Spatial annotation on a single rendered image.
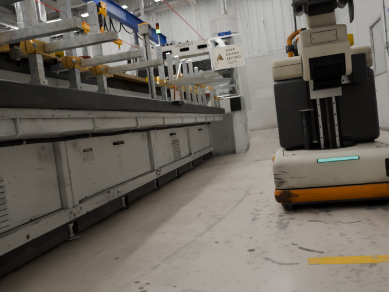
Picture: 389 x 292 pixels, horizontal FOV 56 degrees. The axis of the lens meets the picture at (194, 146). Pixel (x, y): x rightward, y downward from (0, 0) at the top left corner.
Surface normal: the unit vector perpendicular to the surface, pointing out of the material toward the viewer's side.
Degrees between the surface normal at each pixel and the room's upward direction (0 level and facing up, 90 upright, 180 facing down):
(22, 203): 90
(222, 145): 90
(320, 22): 98
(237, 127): 90
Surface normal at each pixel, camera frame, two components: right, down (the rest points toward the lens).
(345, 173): -0.24, 0.08
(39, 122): 0.97, -0.11
